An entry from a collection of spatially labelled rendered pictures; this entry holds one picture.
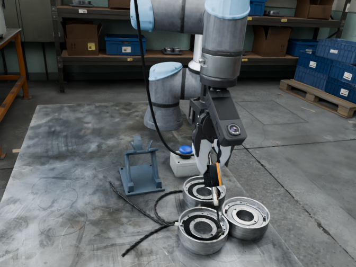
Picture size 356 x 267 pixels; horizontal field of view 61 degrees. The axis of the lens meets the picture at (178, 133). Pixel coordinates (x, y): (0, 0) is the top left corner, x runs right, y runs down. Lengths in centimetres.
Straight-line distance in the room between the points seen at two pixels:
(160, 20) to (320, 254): 163
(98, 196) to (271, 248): 42
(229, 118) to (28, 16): 391
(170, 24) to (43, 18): 371
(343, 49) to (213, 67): 389
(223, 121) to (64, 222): 41
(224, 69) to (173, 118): 59
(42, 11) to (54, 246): 379
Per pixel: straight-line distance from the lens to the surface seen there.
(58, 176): 88
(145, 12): 64
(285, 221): 209
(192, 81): 107
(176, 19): 64
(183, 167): 84
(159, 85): 107
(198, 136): 59
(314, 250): 198
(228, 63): 55
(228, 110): 56
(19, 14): 434
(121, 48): 409
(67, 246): 68
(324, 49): 458
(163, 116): 110
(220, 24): 54
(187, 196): 73
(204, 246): 63
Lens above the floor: 128
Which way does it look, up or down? 26 degrees down
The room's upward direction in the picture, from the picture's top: 4 degrees clockwise
